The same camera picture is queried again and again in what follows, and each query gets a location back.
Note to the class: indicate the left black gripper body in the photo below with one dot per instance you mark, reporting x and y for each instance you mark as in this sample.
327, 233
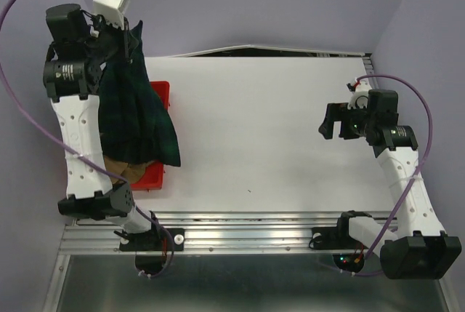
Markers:
110, 42

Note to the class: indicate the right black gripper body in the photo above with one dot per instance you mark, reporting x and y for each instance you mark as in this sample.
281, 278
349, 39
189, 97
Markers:
354, 122

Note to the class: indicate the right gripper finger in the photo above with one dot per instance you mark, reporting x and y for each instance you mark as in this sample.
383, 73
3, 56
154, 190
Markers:
326, 128
333, 111

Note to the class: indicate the green plaid pleated skirt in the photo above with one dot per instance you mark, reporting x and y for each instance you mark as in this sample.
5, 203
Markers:
134, 125

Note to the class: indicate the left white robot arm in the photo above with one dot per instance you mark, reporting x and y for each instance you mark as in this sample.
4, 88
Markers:
81, 44

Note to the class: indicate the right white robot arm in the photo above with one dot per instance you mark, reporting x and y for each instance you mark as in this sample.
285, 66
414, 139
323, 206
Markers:
420, 248

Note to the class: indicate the tan beige skirt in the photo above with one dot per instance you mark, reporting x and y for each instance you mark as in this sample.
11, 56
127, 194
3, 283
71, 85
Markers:
131, 172

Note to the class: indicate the red plastic bin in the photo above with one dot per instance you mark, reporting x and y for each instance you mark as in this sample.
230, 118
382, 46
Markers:
152, 180

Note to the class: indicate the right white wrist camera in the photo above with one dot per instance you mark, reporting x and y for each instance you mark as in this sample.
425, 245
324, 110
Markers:
359, 90

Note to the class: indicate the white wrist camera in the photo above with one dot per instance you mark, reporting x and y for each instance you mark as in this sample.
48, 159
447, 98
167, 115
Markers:
359, 90
112, 10

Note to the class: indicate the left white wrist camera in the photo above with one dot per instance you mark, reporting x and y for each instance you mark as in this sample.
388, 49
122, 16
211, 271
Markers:
112, 10

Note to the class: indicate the aluminium right side rail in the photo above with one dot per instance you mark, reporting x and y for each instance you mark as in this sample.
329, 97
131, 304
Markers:
367, 62

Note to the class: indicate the aluminium rail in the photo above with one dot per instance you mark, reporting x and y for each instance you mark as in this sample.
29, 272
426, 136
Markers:
210, 233
367, 62

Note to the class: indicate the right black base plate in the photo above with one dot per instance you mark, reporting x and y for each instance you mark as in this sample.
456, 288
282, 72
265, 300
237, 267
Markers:
350, 260

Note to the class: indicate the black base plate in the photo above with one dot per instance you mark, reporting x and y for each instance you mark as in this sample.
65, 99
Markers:
154, 250
350, 260

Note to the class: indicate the aluminium front rail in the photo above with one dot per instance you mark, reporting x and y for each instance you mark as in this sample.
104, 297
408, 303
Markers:
210, 233

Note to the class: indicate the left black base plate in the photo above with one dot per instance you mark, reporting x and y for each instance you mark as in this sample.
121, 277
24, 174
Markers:
154, 250

